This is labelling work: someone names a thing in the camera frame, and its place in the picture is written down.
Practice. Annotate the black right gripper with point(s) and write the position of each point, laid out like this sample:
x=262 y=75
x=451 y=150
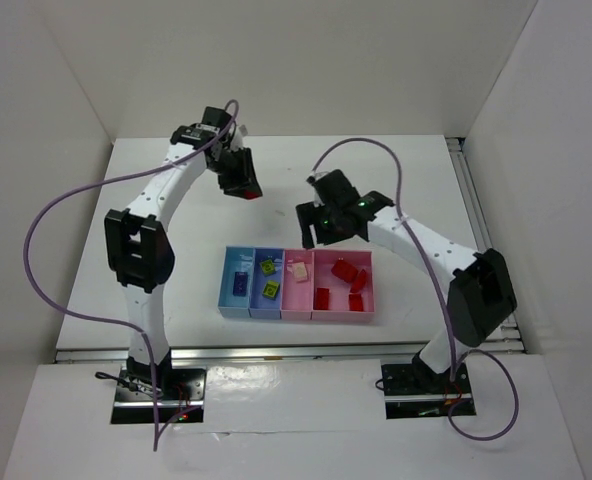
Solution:
x=319 y=218

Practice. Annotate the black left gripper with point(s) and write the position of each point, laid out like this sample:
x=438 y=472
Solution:
x=237 y=170

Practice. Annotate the red green white lego stack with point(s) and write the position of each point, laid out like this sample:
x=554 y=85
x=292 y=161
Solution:
x=251 y=194

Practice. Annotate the red rounded lego brick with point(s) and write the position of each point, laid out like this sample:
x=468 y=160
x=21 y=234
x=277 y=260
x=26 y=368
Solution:
x=344 y=270

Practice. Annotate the green square lego brick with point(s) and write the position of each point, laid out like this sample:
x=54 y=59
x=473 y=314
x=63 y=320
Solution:
x=268 y=266

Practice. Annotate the red rectangular lego brick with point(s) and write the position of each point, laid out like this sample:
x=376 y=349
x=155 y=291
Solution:
x=322 y=299

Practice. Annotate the red arched lego cap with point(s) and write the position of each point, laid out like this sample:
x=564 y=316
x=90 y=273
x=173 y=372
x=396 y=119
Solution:
x=360 y=282

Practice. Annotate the lime green lego brick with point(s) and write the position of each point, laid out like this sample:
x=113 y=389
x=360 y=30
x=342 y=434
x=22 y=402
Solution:
x=271 y=289

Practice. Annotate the red curved lego brick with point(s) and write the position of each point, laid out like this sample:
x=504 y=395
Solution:
x=355 y=302

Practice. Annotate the purple lego brick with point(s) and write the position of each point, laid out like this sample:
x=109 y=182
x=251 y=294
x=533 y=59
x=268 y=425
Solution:
x=240 y=284

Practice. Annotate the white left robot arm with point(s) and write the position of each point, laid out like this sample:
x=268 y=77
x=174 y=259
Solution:
x=138 y=248

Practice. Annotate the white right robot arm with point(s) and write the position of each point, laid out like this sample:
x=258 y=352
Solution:
x=474 y=288

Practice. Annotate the light blue container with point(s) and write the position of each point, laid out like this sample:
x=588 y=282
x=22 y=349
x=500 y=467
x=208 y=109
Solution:
x=237 y=258

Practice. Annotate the narrow pink container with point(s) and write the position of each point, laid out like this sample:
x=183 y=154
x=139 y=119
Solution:
x=297 y=298

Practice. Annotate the wide pink container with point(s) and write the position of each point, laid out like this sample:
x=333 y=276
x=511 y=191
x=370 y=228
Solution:
x=323 y=260

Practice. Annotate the dark blue container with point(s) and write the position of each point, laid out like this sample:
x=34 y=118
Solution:
x=262 y=308

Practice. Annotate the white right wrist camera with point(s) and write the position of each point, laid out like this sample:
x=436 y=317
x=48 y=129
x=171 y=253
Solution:
x=314 y=179

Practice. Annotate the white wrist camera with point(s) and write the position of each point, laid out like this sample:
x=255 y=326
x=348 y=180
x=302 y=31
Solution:
x=314 y=179
x=236 y=137

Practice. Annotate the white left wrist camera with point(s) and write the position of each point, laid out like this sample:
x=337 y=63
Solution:
x=236 y=137

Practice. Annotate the aluminium front rail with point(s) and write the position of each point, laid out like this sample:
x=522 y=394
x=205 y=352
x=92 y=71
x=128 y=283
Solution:
x=269 y=353

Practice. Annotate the aluminium rail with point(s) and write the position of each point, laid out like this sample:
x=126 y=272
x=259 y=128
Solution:
x=507 y=337
x=269 y=353

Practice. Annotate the aluminium right rail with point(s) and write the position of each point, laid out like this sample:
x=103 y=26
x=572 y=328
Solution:
x=507 y=337

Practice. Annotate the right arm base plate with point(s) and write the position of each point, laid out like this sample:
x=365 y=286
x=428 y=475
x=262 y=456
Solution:
x=406 y=396

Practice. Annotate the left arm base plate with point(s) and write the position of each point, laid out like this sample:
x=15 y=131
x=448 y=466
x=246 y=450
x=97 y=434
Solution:
x=182 y=396

